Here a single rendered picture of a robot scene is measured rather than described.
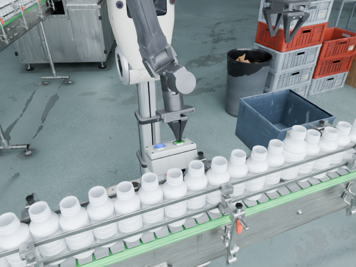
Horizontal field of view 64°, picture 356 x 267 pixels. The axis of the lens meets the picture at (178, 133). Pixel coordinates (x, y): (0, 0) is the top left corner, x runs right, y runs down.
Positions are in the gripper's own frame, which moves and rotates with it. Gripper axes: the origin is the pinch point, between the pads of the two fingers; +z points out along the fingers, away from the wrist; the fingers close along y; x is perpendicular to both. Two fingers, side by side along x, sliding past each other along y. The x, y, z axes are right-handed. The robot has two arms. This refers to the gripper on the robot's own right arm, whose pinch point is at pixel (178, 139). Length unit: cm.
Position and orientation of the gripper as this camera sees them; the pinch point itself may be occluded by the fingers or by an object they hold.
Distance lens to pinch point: 84.7
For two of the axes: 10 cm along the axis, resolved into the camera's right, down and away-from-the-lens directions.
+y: 9.3, -2.2, 3.0
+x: -3.5, -2.2, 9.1
